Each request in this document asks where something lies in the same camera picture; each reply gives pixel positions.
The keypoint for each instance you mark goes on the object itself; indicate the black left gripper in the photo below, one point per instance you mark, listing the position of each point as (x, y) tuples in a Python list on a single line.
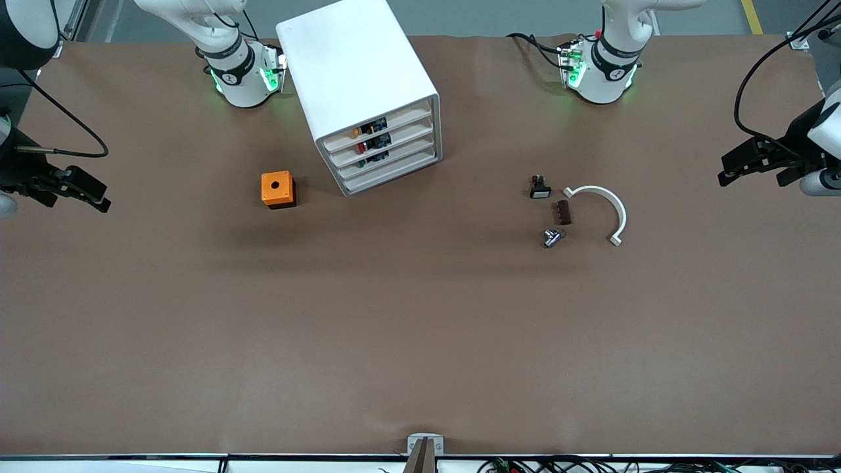
[(790, 146)]

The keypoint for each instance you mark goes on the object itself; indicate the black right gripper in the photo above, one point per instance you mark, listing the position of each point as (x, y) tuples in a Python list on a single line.
[(14, 172)]

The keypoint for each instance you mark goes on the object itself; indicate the yellow mushroom push button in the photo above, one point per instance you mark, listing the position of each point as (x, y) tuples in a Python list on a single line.
[(359, 131)]

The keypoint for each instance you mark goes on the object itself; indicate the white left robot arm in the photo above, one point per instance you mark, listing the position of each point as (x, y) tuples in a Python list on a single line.
[(601, 82)]

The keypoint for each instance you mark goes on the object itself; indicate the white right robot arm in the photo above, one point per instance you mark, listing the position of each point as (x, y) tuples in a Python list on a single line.
[(243, 85)]

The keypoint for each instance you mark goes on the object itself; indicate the black push button white cap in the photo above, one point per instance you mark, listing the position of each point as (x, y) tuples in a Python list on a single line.
[(540, 190)]

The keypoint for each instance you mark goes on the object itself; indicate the green push button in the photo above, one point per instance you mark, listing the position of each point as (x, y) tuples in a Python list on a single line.
[(363, 164)]

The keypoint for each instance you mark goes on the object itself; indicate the red push button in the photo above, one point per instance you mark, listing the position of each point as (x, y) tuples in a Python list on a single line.
[(362, 148)]

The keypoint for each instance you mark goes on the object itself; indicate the white drawer cabinet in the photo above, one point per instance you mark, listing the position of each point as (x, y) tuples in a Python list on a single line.
[(355, 66)]

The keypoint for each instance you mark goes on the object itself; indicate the white empty drawer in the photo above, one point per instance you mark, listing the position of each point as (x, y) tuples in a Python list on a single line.
[(394, 172)]

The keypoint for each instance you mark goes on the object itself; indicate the white drawer holding red button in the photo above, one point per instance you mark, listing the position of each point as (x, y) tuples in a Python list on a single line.
[(410, 135)]

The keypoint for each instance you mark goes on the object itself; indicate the white drawer holding green button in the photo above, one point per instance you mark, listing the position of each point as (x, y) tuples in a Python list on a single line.
[(414, 148)]

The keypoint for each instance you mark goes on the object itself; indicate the orange box with round hole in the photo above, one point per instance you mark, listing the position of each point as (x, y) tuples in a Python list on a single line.
[(277, 189)]

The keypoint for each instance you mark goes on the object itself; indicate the brown terminal block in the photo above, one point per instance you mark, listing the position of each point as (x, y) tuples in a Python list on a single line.
[(563, 212)]

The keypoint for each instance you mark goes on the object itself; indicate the small silver blue connector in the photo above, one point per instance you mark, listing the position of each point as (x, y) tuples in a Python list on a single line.
[(552, 238)]

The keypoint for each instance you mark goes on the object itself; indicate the brown table mat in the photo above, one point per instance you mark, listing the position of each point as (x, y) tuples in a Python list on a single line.
[(420, 328)]

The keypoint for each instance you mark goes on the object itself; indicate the aluminium frame profile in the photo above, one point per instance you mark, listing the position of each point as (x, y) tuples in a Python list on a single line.
[(811, 29), (69, 23)]

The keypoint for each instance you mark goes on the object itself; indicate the white curved bracket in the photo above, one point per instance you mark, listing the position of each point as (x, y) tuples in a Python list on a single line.
[(611, 200)]

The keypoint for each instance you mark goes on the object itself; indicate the white table edge rail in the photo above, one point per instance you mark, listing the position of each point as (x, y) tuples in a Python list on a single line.
[(131, 464)]

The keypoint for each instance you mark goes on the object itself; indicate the grey metal bracket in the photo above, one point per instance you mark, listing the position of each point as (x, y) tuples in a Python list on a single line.
[(414, 440)]

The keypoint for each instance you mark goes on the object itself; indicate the brown wedge post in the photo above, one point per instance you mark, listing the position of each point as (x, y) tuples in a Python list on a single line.
[(420, 460)]

